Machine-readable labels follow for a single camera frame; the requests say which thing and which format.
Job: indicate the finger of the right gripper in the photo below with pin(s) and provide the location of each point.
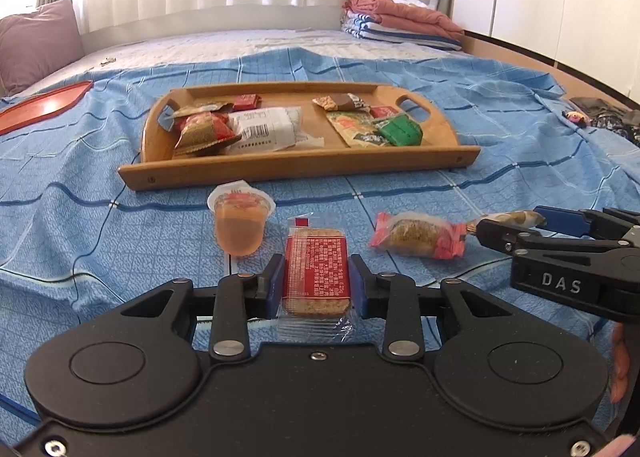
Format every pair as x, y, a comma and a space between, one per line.
498, 236
576, 223

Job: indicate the wooden serving tray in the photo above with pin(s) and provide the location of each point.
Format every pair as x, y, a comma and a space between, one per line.
159, 169

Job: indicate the pink cake snack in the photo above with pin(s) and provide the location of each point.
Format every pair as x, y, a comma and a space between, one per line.
418, 235

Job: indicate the orange green snack packet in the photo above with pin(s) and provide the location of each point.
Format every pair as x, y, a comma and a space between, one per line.
356, 129

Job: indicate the folded red blanket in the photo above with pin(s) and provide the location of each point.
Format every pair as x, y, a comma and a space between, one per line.
408, 18

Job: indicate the dark clothes pile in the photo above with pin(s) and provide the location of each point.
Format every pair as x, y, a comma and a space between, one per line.
607, 116

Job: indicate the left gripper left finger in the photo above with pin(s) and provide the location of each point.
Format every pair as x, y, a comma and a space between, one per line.
240, 297

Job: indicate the small colourful toy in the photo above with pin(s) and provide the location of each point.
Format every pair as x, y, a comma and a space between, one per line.
576, 118

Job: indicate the white barcode snack packet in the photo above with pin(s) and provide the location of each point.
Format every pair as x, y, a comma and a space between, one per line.
270, 129

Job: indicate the red plastic tray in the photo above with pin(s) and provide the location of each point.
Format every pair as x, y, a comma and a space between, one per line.
42, 107

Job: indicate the red white snack packet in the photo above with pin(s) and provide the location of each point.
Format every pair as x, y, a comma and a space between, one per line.
383, 112

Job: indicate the white cookie snack packet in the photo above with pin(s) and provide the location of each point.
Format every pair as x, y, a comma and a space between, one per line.
524, 218

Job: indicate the gold foil snack packet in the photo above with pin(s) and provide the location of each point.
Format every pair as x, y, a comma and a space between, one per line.
190, 110

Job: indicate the white garment on blankets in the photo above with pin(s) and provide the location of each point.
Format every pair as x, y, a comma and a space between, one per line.
415, 3

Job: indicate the blue checked bed sheet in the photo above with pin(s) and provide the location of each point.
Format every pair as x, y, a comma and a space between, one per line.
75, 242

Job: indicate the person's right hand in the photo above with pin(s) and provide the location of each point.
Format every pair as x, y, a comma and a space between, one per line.
621, 365

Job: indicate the small red chocolate packet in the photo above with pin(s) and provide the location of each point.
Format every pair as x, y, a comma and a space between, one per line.
249, 101

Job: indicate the gold brown nut packet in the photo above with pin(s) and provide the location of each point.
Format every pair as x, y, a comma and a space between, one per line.
341, 102

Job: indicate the red Biscoff biscuit packet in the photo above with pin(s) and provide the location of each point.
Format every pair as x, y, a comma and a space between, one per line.
316, 298

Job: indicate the dark red snack packet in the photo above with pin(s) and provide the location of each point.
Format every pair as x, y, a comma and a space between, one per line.
204, 134

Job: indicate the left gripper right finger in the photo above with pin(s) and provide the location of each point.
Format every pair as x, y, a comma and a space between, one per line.
394, 298

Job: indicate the orange jelly cup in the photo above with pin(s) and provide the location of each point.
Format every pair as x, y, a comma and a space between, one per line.
240, 214

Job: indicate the white mattress pad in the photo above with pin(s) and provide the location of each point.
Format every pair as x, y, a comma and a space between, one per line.
217, 46

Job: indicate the mauve pillow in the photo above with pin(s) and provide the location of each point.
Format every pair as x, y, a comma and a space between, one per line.
36, 45

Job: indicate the striped blue folded blanket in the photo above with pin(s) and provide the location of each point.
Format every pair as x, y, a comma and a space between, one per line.
364, 27

